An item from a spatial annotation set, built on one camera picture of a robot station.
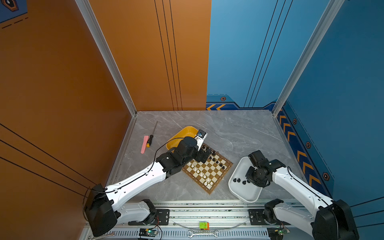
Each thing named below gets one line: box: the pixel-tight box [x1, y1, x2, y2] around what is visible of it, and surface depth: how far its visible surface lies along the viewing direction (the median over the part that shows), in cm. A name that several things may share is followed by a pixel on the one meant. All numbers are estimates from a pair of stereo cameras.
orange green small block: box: [199, 221, 210, 230], surface depth 71 cm
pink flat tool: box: [140, 135, 150, 154], surface depth 103 cm
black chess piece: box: [233, 178, 247, 185], surface depth 86 cm
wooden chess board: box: [182, 143, 234, 195], surface depth 89 cm
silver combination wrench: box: [187, 230, 220, 238], surface depth 71 cm
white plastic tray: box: [228, 156, 263, 203], surface depth 84 cm
